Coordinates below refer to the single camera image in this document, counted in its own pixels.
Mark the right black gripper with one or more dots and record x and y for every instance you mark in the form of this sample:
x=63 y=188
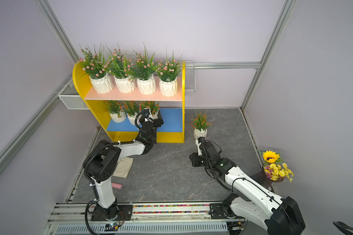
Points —
x=193 y=159

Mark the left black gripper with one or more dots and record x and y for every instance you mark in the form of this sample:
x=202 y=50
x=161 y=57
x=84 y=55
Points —
x=159 y=121

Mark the orange flower pot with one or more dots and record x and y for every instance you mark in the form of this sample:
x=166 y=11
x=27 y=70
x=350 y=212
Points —
x=131 y=108
x=115 y=110
x=152 y=106
x=200 y=125

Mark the pink flower pot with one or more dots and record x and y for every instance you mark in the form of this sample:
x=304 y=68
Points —
x=168 y=71
x=119 y=66
x=143 y=71
x=96 y=64

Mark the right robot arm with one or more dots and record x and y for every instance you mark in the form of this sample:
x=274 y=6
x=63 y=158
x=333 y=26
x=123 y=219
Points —
x=248 y=198

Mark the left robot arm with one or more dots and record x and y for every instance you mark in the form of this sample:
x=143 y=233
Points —
x=101 y=163

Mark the yellow rack with shelves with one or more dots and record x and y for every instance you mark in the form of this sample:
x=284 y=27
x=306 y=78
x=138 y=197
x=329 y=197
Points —
x=172 y=131

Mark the beige gardening glove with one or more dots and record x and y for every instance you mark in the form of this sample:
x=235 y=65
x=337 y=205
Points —
x=123 y=167

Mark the sunflower bouquet in basket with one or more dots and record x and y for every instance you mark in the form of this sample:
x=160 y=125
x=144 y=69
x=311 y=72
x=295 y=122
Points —
x=273 y=169

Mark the white mesh basket left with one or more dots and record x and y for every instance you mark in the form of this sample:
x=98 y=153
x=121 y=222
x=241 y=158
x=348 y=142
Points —
x=70 y=97

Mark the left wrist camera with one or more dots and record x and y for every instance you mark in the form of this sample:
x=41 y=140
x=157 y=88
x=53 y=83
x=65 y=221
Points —
x=147 y=114

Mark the white wire basket rear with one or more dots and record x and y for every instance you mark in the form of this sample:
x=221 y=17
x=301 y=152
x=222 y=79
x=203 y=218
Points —
x=190 y=76

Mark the purple trowel pink handle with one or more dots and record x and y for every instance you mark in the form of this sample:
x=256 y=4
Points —
x=117 y=186

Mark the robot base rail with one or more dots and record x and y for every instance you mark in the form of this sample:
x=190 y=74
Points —
x=162 y=219

